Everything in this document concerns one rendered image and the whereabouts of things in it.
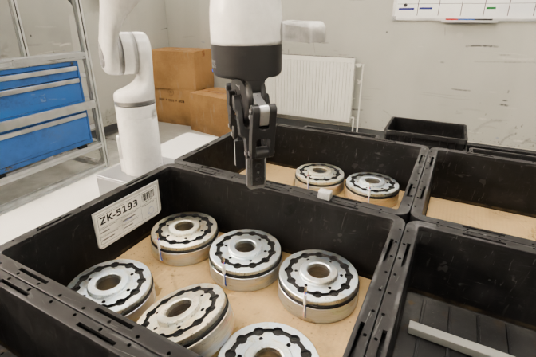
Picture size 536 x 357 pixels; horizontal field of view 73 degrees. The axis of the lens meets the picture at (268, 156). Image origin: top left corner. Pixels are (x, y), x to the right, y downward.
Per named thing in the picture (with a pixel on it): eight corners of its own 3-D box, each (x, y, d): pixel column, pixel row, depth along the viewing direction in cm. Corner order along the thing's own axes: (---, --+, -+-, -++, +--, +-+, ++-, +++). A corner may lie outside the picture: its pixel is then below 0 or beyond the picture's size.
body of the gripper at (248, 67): (205, 34, 41) (210, 115, 44) (217, 39, 33) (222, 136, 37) (268, 33, 43) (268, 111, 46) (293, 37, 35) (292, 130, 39)
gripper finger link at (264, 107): (242, 86, 37) (241, 105, 38) (254, 110, 34) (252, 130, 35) (264, 84, 38) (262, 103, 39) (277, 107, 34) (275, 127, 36)
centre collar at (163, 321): (147, 324, 38) (146, 319, 38) (180, 295, 42) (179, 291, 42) (179, 331, 35) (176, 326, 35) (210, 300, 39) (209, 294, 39)
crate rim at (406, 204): (170, 174, 65) (169, 161, 64) (254, 129, 89) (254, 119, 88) (405, 233, 47) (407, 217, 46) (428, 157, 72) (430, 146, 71)
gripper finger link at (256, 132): (248, 103, 35) (245, 151, 38) (253, 112, 33) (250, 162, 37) (275, 100, 35) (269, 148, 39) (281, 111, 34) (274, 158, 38)
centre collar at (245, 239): (221, 253, 51) (221, 249, 50) (239, 235, 55) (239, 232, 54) (251, 264, 48) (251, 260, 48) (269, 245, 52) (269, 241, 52)
